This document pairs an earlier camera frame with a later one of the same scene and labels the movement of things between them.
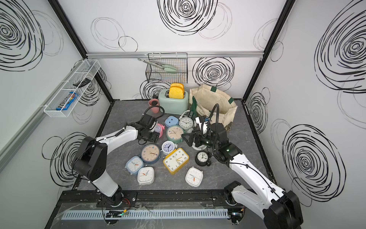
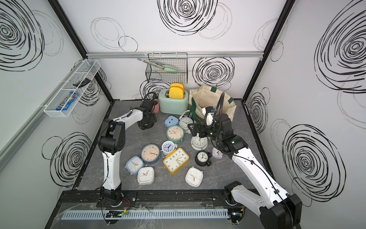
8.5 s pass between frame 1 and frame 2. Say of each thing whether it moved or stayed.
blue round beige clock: stayed
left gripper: moved
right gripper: moved
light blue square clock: stayed
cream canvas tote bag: stayed
